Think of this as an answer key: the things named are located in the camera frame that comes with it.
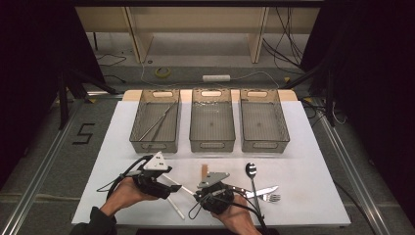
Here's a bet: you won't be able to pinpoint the yellow tape roll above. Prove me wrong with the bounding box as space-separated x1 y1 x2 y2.
154 67 171 79

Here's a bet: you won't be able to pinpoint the white power strip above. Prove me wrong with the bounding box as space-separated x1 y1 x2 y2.
202 74 231 83

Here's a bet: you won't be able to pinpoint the thin black floor cable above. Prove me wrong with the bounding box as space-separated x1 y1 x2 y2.
96 53 127 68

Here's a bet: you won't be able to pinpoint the metal chopstick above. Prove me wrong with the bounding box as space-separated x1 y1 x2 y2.
138 103 178 142
151 107 174 140

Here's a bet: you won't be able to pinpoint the person's left hand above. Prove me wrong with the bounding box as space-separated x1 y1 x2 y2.
99 176 160 217

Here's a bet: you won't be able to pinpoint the metal spoon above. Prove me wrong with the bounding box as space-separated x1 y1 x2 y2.
245 162 266 219

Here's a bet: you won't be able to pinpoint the bundle of black cables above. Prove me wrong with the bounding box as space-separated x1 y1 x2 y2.
262 7 306 71

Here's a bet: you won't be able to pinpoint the right hand-held gripper black cable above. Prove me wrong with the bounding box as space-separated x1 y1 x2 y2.
188 192 267 234

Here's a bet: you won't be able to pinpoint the hand-held gripper black cable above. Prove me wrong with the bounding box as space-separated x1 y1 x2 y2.
96 155 155 201
188 192 267 234

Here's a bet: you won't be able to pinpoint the black metal stand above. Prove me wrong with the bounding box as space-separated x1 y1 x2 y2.
57 67 119 131
282 60 339 127

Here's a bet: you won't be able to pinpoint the knife with wooden handle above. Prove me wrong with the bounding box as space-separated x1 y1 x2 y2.
244 185 280 200

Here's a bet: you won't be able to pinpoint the white power cable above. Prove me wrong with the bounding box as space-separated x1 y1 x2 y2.
140 60 282 89

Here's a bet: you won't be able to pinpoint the black curtain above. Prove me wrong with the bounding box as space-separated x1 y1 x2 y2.
0 0 107 190
300 0 415 216

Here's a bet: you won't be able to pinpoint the tangled floor cables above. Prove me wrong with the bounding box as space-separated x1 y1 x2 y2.
300 96 347 126

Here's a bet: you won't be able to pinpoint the left hand-held gripper black cable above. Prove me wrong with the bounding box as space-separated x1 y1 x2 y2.
96 155 155 201

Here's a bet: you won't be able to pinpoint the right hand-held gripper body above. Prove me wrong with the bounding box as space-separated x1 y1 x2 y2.
194 171 235 215

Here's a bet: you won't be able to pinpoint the aluminium floor rail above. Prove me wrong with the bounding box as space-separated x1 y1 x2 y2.
0 99 87 235
314 107 392 235

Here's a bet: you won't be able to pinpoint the beige wooden shelf unit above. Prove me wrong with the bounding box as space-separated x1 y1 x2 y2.
74 6 322 65

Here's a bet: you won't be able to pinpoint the person's right hand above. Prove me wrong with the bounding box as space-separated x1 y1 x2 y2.
209 194 262 235

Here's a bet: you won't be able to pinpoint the grey mesh tray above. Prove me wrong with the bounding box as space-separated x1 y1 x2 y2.
129 88 181 154
189 88 237 154
239 88 291 154

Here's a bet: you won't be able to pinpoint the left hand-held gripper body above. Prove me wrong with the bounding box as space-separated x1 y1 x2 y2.
125 151 174 200

